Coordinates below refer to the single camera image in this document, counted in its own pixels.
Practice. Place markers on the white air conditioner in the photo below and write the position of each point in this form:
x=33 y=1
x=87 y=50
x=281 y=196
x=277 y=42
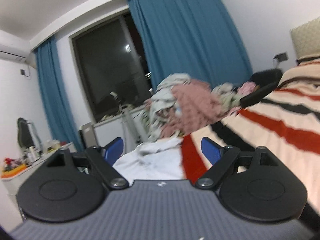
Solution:
x=13 y=47

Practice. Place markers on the striped blanket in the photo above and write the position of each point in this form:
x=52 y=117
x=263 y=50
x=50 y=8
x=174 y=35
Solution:
x=275 y=130

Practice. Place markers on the dark window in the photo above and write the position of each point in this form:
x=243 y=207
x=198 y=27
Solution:
x=105 y=67

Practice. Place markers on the orange tray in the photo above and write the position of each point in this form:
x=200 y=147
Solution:
x=13 y=170

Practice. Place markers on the white dressing desk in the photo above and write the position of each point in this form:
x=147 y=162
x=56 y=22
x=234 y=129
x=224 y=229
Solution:
x=15 y=182

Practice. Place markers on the pale grey hoodie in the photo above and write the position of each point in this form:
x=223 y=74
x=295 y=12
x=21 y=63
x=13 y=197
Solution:
x=165 y=95

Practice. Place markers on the wavy framed mirror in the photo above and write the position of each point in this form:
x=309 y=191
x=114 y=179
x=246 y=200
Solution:
x=25 y=132

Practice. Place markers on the blue curtain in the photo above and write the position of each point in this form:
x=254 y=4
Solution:
x=190 y=30
x=55 y=92

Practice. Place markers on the black wall socket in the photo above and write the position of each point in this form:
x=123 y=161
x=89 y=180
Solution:
x=280 y=56

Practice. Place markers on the group of cosmetic bottles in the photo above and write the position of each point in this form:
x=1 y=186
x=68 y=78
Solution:
x=37 y=151

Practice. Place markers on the pink fleece blanket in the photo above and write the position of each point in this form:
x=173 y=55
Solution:
x=197 y=105

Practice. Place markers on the silver tripod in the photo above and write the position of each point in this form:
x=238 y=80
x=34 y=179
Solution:
x=127 y=120

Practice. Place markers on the black armchair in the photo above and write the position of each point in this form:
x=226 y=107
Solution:
x=262 y=82

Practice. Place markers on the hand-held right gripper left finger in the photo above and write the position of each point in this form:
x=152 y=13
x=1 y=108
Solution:
x=113 y=150

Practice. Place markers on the pale green printed garment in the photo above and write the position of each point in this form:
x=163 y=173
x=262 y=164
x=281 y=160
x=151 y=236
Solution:
x=146 y=122

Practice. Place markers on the pink garment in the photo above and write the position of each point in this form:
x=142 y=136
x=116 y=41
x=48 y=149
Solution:
x=247 y=87

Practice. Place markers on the dark wall outlet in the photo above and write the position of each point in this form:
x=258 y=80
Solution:
x=23 y=72

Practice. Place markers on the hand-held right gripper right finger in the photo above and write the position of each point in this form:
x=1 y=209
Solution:
x=211 y=151

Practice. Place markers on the white hoodie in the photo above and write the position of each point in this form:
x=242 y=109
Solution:
x=152 y=162

